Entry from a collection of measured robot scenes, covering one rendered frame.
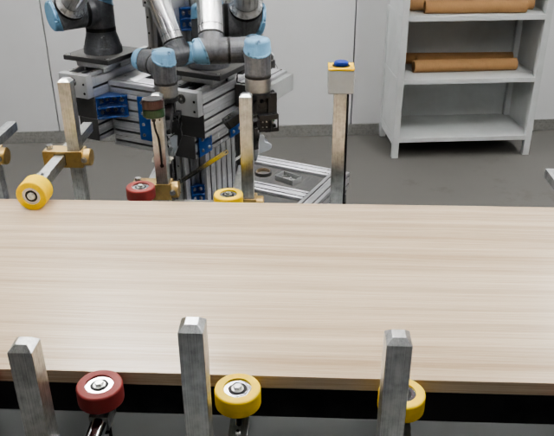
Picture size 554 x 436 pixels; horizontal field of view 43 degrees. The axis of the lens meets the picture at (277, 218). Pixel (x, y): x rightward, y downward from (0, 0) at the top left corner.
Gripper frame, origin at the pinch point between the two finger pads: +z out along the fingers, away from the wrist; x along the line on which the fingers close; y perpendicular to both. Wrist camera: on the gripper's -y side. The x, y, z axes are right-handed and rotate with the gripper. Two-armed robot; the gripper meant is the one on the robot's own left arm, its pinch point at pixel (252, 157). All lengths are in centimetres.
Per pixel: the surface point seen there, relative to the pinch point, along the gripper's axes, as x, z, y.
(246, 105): -8.9, -19.1, -3.9
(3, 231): -23, 2, -70
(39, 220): -20, 2, -62
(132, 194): -11.0, 2.0, -37.3
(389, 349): -121, -21, -15
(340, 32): 239, 20, 127
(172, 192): -2.5, 6.9, -25.2
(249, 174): -9.0, 1.4, -3.5
